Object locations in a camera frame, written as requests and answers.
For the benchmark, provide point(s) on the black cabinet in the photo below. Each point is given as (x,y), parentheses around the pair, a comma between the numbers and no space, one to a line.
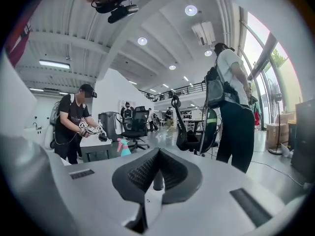
(304,136)

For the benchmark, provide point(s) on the black head-worn camera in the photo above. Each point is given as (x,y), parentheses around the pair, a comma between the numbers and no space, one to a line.
(120,12)

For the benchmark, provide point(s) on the dark grey box unit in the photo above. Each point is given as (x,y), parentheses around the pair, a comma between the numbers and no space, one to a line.
(108,124)

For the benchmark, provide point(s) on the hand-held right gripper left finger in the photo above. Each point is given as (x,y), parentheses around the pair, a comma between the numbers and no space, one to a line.
(98,193)

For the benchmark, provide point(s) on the rectangular ceiling light panel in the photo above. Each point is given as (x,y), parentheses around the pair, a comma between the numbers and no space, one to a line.
(54,64)

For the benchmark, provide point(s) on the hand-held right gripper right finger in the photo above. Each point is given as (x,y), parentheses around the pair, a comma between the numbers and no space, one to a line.
(209,205)

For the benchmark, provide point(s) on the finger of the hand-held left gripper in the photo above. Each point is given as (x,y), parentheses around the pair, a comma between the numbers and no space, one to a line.
(17,102)

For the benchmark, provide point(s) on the white ceiling air conditioner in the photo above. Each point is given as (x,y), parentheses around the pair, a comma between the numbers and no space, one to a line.
(204,33)

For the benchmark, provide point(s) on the white table grey frame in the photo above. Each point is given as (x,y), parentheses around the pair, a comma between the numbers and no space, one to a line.
(94,142)

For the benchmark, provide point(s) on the person's red shirt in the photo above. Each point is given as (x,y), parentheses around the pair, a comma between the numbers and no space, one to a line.
(19,40)

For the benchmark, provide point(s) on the teal spray bottle pink nozzle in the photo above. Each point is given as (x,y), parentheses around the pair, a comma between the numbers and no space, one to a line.
(125,150)

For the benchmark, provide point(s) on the black mezzanine railing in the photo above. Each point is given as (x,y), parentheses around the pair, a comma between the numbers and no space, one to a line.
(194,87)

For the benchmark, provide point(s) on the brown cardboard box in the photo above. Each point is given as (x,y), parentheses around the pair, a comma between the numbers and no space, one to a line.
(275,136)

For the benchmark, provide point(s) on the round ceiling light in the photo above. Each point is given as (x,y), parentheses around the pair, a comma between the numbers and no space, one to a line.
(142,40)
(172,67)
(208,53)
(190,10)

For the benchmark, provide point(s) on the black office chair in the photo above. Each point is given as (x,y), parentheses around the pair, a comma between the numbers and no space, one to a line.
(182,129)
(211,126)
(139,117)

